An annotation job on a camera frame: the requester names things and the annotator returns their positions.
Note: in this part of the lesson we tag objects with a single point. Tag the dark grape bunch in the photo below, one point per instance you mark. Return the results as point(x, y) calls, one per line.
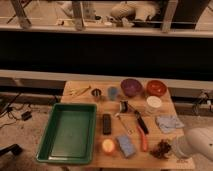
point(162, 149)

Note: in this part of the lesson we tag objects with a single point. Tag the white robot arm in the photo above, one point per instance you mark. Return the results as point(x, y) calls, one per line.
point(195, 141)

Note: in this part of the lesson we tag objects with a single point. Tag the blue plastic cup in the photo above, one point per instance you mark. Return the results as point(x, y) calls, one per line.
point(112, 93)

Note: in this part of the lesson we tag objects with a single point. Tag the purple bowl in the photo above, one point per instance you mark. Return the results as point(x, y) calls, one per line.
point(131, 87)

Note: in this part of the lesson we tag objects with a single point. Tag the black remote control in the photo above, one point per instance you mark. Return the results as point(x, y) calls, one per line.
point(106, 124)

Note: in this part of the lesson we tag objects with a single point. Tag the white lidded container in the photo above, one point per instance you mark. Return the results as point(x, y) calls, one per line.
point(153, 104)

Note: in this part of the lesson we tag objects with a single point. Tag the metal spoon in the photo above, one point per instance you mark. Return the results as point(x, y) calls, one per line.
point(129, 131)

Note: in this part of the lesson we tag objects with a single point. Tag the red bowl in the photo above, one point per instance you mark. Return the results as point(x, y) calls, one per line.
point(156, 88)

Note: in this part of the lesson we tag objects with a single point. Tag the orange round fruit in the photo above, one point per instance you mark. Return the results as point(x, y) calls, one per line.
point(108, 146)

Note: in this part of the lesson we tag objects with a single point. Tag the green plastic tray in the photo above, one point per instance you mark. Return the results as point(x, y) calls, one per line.
point(69, 134)

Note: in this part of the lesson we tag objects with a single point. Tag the blue sponge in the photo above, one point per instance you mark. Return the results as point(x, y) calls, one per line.
point(126, 145)

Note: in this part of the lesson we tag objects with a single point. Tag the orange carrot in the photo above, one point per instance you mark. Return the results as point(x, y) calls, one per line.
point(143, 138)

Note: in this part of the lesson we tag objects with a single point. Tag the blue folded cloth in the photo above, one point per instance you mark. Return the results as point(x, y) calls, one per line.
point(168, 123)

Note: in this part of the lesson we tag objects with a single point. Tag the person in background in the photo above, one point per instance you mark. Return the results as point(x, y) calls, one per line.
point(140, 13)

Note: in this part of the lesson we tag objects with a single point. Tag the black power adapter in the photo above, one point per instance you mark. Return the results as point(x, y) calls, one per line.
point(26, 115)

